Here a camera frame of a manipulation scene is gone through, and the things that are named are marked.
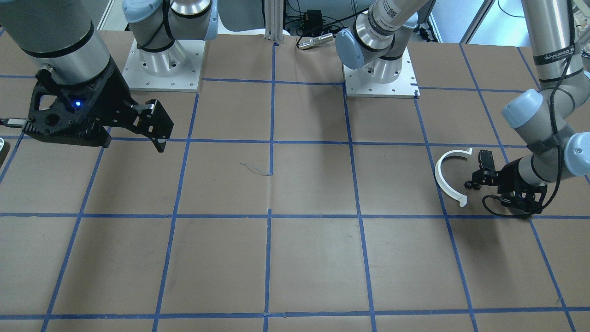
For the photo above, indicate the white curved plastic clamp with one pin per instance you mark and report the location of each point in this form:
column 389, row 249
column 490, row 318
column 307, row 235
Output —
column 442, row 182

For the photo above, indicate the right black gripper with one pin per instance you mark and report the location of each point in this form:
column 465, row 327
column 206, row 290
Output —
column 112, row 99

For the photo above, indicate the small black brake pad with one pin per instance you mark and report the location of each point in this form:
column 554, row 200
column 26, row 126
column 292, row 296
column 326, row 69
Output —
column 486, row 161

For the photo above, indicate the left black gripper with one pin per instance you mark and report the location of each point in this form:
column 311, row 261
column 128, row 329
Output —
column 507, row 176

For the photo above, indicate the black electronics box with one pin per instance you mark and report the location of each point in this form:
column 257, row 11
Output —
column 312, row 18

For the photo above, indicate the silver cylindrical tool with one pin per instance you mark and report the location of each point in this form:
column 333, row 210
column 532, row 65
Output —
column 315, row 41

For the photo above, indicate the aluminium frame post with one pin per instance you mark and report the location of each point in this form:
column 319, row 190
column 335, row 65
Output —
column 273, row 20

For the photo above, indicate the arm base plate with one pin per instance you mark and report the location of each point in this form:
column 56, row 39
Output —
column 383, row 78
column 178, row 69

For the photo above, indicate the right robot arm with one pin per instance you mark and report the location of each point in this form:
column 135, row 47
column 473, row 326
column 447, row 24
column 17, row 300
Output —
column 60, row 33

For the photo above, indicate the dark green brake shoe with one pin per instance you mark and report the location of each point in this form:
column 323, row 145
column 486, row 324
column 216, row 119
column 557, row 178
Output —
column 528, row 215

